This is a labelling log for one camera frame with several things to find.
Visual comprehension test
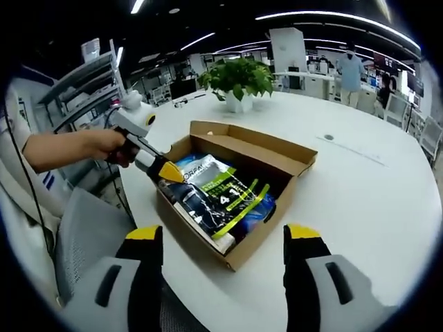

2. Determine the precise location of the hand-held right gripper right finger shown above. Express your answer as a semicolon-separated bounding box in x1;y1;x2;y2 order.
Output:
282;223;399;332

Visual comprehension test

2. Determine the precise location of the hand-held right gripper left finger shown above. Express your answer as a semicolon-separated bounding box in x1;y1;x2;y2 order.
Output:
63;224;164;332

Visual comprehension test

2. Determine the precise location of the dark blue flat pack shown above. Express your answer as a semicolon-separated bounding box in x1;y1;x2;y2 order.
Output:
157;178;217;238

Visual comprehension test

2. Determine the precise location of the grey pouch with green stripes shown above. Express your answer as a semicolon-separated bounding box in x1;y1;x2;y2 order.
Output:
182;154;278;240

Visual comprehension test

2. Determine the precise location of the blue soft tissue pack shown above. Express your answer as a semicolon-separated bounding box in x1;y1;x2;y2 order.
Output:
235;192;278;239

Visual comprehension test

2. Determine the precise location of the brown cardboard shoe box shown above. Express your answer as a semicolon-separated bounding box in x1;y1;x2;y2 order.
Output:
154;120;318;273

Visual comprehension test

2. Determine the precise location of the person's left hand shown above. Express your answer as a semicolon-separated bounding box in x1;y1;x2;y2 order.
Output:
91;129;137;169

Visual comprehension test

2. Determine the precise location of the small black desk tool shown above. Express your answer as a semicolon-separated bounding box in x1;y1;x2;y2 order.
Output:
172;96;206;105

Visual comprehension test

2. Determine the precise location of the grey metal shelf rack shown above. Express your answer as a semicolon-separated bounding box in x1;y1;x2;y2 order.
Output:
37;38;126;138

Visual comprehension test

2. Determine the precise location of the grey mesh office chair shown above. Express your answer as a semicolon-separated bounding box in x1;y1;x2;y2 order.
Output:
54;187;208;332

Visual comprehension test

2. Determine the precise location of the white storage bin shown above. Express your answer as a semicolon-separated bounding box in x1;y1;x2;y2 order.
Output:
81;38;102;63

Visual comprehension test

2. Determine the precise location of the green plant in white pot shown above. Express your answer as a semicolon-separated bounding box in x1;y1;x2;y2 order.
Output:
197;57;275;113

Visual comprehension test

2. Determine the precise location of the operator in white shirt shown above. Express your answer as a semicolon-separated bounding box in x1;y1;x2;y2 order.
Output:
0;81;72;307

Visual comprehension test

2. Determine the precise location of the long ceiling light strip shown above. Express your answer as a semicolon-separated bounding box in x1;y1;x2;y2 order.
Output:
255;10;422;53

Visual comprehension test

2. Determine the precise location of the white office chair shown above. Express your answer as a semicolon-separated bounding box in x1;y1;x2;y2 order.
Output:
419;117;443;164
383;93;410;131

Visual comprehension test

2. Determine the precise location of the thin black cable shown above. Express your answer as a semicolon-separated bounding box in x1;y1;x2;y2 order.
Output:
1;102;57;259

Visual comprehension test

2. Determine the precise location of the wall screen with red picture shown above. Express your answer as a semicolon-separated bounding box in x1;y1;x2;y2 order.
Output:
373;51;396;68

